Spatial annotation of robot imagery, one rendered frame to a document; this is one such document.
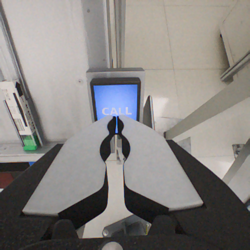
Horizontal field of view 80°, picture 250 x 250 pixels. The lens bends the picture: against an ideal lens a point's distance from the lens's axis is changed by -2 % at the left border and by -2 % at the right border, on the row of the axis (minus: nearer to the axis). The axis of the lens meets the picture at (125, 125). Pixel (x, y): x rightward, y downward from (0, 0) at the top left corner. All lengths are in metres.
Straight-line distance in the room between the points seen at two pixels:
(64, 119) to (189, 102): 0.96
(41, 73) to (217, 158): 1.02
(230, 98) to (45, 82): 0.39
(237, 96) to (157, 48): 0.90
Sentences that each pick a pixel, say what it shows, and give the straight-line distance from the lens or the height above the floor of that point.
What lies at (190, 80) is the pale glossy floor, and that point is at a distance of 1.17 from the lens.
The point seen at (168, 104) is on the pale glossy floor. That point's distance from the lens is 1.04.
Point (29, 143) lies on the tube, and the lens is 0.21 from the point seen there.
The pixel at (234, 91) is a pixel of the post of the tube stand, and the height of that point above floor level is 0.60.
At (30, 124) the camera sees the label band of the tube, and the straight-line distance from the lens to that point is 0.20.
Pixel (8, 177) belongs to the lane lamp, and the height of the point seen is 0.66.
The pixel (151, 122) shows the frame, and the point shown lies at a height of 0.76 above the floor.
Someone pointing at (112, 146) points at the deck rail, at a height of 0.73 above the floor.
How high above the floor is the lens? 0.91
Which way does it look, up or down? 75 degrees down
